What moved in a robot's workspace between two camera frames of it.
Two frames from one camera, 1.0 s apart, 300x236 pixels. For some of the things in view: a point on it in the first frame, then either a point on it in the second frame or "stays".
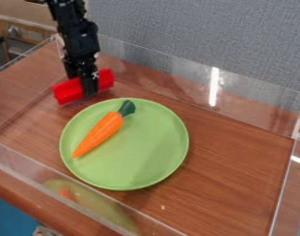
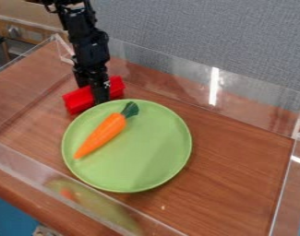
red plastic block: [70, 90] to [79, 99]
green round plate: [141, 155] stays
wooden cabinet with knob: [14, 37] stays
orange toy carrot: [102, 130] stays
